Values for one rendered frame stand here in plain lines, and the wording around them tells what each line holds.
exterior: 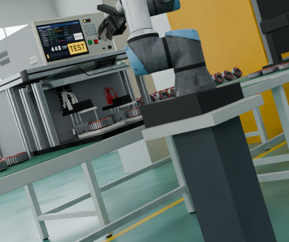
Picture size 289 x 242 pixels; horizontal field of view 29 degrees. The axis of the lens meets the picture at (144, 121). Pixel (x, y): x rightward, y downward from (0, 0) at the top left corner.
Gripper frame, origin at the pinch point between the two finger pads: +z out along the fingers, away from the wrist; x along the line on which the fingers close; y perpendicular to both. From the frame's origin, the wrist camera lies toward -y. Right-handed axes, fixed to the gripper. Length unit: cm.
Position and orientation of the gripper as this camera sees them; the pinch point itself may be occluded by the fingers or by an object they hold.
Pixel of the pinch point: (99, 36)
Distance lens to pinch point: 263.3
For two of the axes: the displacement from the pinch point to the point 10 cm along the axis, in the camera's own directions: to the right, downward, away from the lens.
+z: -5.0, 5.6, 6.6
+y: 5.6, 7.9, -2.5
